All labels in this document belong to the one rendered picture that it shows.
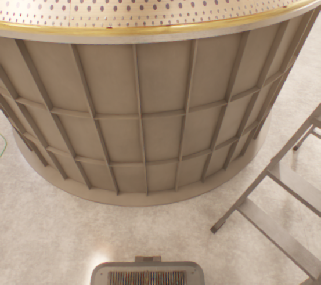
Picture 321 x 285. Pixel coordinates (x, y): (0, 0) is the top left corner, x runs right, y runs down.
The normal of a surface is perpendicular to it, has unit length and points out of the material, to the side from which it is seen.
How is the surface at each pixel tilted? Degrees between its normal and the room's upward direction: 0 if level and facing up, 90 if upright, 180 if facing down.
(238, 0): 43
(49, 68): 90
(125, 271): 0
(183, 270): 0
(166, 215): 0
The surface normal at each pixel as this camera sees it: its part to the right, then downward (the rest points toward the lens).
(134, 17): 0.05, 0.05
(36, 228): 0.00, -0.64
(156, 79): 0.13, 0.76
